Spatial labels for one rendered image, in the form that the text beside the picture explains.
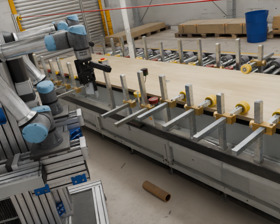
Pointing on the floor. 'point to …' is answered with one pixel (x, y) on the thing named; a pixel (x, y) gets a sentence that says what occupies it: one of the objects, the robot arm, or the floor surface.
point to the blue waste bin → (257, 26)
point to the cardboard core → (161, 194)
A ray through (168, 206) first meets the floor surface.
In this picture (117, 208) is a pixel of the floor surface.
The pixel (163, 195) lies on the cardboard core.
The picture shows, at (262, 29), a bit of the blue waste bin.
